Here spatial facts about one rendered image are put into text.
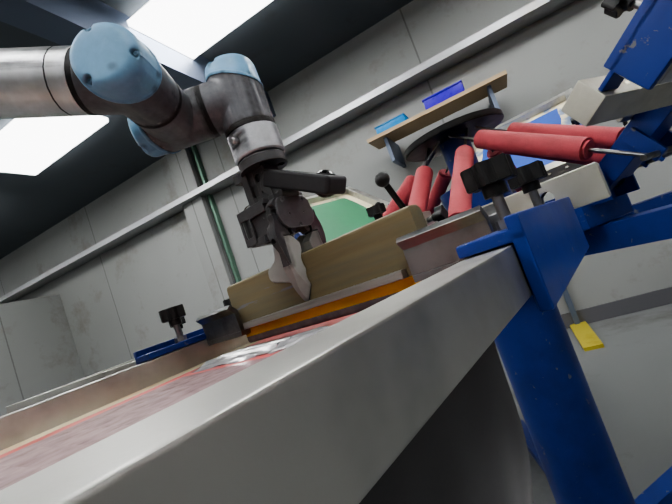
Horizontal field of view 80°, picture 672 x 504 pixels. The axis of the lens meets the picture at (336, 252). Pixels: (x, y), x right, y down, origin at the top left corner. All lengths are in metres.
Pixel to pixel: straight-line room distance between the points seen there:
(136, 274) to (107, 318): 0.88
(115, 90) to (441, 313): 0.42
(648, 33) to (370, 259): 0.44
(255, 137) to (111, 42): 0.19
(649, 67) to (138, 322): 5.81
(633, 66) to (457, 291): 0.53
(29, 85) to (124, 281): 5.57
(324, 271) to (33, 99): 0.38
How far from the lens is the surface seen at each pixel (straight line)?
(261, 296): 0.62
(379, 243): 0.47
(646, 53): 0.68
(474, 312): 0.20
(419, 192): 1.07
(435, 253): 0.43
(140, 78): 0.50
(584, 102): 0.74
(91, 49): 0.52
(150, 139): 0.63
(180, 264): 5.32
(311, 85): 4.43
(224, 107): 0.61
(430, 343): 0.16
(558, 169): 1.81
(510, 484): 0.39
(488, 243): 0.30
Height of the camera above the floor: 1.01
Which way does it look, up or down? 4 degrees up
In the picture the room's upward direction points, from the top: 20 degrees counter-clockwise
